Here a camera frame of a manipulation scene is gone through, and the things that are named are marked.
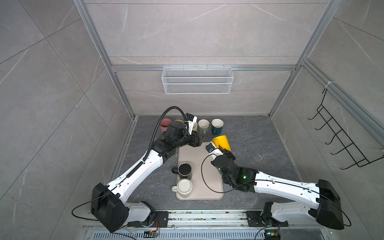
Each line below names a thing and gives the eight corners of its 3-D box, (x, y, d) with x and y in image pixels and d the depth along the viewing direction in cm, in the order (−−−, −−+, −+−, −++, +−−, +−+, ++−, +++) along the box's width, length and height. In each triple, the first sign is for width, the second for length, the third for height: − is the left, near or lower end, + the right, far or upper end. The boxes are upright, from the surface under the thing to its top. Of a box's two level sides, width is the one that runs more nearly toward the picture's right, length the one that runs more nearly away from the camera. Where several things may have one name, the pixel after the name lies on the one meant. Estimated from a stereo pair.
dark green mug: (211, 139, 107) (212, 130, 98) (210, 127, 114) (211, 118, 106) (222, 139, 107) (225, 130, 98) (220, 127, 114) (223, 118, 106)
